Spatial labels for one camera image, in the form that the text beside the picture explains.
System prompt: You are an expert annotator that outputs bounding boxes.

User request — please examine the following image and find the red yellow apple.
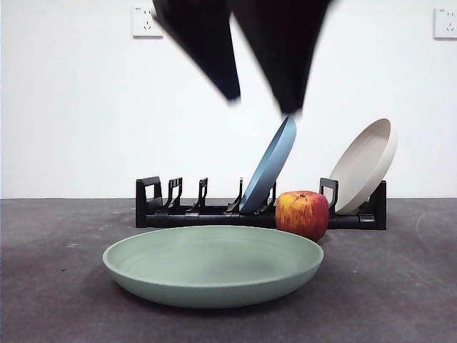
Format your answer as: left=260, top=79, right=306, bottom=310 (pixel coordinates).
left=274, top=190, right=330, bottom=242

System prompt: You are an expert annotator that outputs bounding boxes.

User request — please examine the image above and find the black plate rack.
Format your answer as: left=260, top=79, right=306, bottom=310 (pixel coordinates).
left=135, top=176, right=388, bottom=231

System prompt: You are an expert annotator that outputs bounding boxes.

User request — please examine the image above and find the white wall socket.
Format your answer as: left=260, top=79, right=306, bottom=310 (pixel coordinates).
left=132, top=6, right=164, bottom=39
left=433, top=6, right=457, bottom=40

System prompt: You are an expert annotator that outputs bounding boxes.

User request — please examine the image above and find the beige plate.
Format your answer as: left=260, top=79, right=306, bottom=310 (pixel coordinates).
left=328, top=118, right=398, bottom=216

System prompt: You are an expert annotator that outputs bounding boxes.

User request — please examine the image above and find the blue plate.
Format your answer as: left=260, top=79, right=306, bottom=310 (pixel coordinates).
left=238, top=114, right=297, bottom=212

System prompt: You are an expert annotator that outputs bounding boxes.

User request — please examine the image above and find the green plate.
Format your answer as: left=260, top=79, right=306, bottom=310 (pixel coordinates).
left=102, top=224, right=324, bottom=309

